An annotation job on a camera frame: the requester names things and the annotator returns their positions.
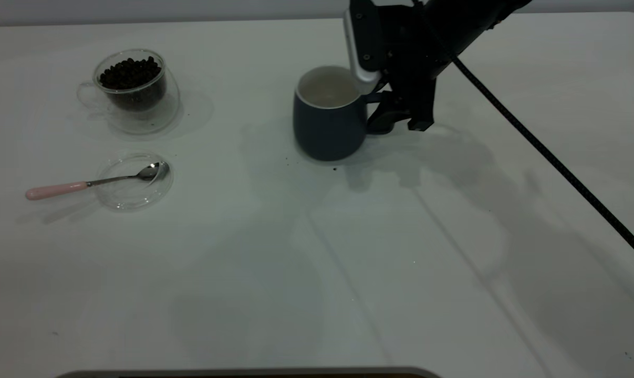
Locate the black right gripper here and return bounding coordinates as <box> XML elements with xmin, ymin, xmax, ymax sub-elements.
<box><xmin>367</xmin><ymin>0</ymin><xmax>454</xmax><ymax>135</ymax></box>

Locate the pink-handled metal spoon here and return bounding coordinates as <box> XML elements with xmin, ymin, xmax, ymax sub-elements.
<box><xmin>25</xmin><ymin>162</ymin><xmax>169</xmax><ymax>201</ymax></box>

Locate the clear double-wall glass cup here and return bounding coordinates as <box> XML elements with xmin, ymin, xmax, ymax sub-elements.
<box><xmin>77</xmin><ymin>49</ymin><xmax>181</xmax><ymax>135</ymax></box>

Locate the small clear glass dish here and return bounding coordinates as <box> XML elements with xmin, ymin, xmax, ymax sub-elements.
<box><xmin>95</xmin><ymin>152</ymin><xmax>174</xmax><ymax>212</ymax></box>

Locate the pile of coffee beans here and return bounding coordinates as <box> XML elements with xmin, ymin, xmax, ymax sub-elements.
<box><xmin>99</xmin><ymin>57</ymin><xmax>166</xmax><ymax>112</ymax></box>

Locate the black braided cable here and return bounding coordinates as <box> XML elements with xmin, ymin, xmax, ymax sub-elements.
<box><xmin>450</xmin><ymin>55</ymin><xmax>634</xmax><ymax>269</ymax></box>

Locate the dark grey-blue ceramic mug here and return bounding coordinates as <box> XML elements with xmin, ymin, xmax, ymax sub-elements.
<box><xmin>294</xmin><ymin>66</ymin><xmax>373</xmax><ymax>162</ymax></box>

